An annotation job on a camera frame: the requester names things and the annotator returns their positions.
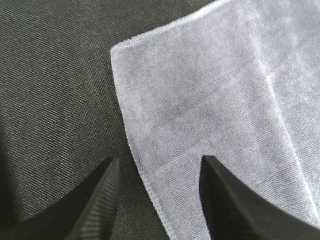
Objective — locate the grey towel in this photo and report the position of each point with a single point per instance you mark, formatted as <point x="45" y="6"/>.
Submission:
<point x="238" y="80"/>

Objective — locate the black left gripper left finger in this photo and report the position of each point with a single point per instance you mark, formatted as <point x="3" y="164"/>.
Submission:
<point x="88" y="212"/>

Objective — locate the black table mat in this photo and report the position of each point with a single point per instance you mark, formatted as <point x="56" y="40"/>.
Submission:
<point x="59" y="113"/>

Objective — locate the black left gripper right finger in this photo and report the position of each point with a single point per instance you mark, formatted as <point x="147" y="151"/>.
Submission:
<point x="234" y="212"/>

